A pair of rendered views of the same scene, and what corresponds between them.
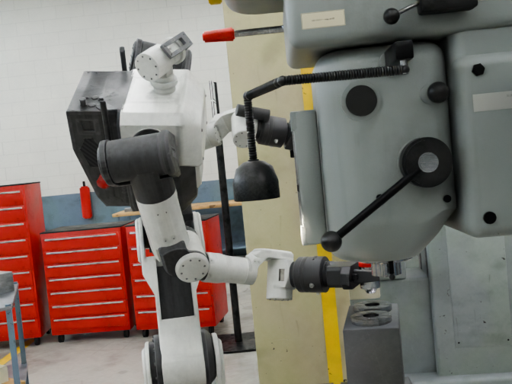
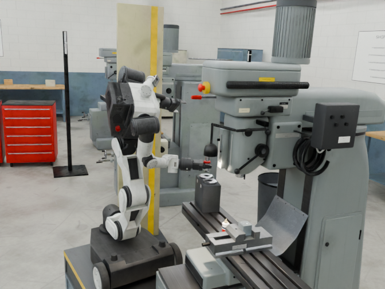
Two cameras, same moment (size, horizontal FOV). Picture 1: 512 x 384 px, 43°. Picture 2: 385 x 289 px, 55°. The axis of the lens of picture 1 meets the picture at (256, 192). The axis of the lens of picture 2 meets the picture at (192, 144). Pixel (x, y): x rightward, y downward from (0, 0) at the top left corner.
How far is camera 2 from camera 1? 1.14 m
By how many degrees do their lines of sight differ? 27
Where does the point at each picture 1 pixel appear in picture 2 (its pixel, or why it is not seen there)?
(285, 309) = not seen: hidden behind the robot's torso
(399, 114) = (256, 136)
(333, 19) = (246, 110)
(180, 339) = (137, 187)
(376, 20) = (256, 112)
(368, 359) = (209, 195)
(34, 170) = not seen: outside the picture
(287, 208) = not seen: hidden behind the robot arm
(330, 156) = (236, 145)
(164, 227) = (148, 150)
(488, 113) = (278, 138)
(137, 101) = (138, 101)
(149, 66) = (147, 89)
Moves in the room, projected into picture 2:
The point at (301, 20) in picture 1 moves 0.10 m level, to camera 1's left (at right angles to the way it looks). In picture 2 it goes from (238, 110) to (220, 110)
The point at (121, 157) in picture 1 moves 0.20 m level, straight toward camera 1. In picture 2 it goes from (142, 127) to (161, 135)
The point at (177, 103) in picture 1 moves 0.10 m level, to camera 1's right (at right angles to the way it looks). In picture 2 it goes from (153, 102) to (169, 102)
